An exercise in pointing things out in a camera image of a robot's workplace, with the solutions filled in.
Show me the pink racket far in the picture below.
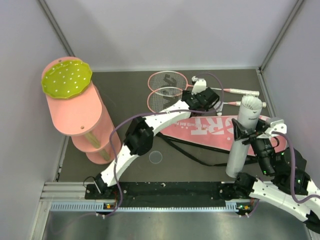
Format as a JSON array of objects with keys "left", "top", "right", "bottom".
[{"left": 147, "top": 70, "right": 260, "bottom": 97}]

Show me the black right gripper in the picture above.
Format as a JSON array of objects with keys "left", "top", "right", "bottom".
[{"left": 232, "top": 113, "right": 275, "bottom": 175}]

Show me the pink tiered shelf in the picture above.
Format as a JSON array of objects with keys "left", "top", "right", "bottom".
[{"left": 41, "top": 56, "right": 121, "bottom": 165}]

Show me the green dotted scalloped plate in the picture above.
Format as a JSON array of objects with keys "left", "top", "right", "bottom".
[{"left": 41, "top": 59, "right": 93, "bottom": 100}]

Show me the pink sport racket bag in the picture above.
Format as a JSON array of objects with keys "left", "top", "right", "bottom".
[{"left": 159, "top": 114, "right": 286, "bottom": 157}]

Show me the white slotted cable duct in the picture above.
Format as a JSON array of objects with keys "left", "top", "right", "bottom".
[{"left": 51, "top": 201, "right": 253, "bottom": 213}]

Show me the white feather shuttlecock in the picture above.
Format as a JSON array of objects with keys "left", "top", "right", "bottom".
[{"left": 216, "top": 103, "right": 224, "bottom": 116}]

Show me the white shuttlecock tube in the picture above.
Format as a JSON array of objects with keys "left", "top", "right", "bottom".
[{"left": 225, "top": 95, "right": 263, "bottom": 178}]

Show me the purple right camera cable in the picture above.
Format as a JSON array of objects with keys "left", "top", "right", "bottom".
[{"left": 272, "top": 131, "right": 320, "bottom": 205}]

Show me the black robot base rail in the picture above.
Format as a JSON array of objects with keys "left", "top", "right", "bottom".
[{"left": 84, "top": 181, "right": 240, "bottom": 208}]

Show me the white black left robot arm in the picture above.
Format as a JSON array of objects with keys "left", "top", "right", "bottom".
[{"left": 94, "top": 87, "right": 220, "bottom": 199}]

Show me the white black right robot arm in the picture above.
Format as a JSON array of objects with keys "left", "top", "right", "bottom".
[{"left": 232, "top": 118, "right": 320, "bottom": 233}]

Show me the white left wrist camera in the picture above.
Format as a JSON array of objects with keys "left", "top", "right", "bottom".
[{"left": 191, "top": 76, "right": 207, "bottom": 95}]

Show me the clear plastic tube lid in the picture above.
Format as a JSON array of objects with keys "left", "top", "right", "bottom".
[{"left": 148, "top": 150, "right": 163, "bottom": 164}]

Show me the pink racket near bag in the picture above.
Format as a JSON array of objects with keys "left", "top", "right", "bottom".
[{"left": 146, "top": 87, "right": 260, "bottom": 113}]

